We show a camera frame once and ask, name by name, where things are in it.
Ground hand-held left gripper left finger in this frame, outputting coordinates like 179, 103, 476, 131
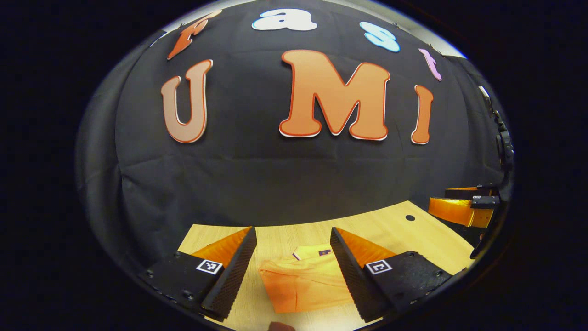
138, 226, 258, 322

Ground orange T-shirt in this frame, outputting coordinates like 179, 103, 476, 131
259, 244, 356, 314

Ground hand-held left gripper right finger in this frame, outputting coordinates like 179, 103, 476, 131
331, 227, 467, 322

